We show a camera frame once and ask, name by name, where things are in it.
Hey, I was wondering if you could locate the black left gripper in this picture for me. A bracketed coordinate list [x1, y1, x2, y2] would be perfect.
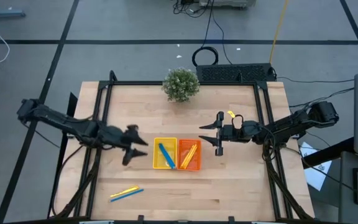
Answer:
[115, 124, 149, 166]

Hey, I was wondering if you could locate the black triangular panel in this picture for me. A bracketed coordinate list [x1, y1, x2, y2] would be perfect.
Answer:
[68, 91, 78, 113]

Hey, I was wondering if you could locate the black cable bundle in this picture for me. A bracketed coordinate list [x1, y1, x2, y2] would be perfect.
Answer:
[172, 0, 213, 19]

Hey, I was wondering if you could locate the black floor cable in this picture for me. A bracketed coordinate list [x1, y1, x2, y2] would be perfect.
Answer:
[275, 76, 356, 85]
[289, 87, 356, 109]

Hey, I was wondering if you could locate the yellow plastic basket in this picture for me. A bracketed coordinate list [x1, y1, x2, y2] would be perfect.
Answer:
[152, 137, 178, 170]

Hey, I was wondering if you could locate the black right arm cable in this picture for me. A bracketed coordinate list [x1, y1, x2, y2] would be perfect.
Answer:
[232, 113, 246, 130]

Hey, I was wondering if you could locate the orange plastic basket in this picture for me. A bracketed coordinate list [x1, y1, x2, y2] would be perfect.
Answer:
[177, 138, 203, 172]

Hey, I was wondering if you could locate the thin black cable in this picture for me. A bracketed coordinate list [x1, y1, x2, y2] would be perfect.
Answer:
[211, 12, 233, 65]

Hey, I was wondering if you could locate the black left base cable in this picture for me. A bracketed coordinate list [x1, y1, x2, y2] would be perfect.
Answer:
[50, 144, 86, 217]

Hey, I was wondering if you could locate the grey equipment cart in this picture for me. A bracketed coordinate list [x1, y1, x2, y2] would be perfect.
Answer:
[199, 0, 257, 9]

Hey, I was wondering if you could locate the green potted plant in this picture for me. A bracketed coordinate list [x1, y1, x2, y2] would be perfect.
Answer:
[162, 67, 201, 103]

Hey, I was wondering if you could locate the black coiled cable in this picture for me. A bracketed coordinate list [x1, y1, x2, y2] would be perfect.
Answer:
[191, 0, 220, 68]

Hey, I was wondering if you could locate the white paper sheet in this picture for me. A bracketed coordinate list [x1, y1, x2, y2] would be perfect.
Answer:
[299, 141, 334, 192]

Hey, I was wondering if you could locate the yellow hanging cable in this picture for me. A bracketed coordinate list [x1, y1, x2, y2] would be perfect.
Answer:
[268, 0, 289, 65]

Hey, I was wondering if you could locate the grey metal desk foot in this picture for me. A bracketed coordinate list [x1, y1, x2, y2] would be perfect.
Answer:
[0, 0, 26, 19]

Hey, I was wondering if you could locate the black metal table frame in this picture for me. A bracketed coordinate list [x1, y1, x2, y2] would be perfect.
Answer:
[47, 70, 316, 224]

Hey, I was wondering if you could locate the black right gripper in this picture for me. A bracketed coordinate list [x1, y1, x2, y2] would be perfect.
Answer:
[198, 111, 245, 156]

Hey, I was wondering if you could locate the black desk beam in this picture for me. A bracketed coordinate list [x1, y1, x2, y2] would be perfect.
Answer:
[303, 136, 356, 169]

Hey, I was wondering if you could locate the blue pen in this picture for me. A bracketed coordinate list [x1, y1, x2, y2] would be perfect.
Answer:
[158, 144, 175, 170]
[160, 142, 177, 169]
[109, 189, 145, 203]

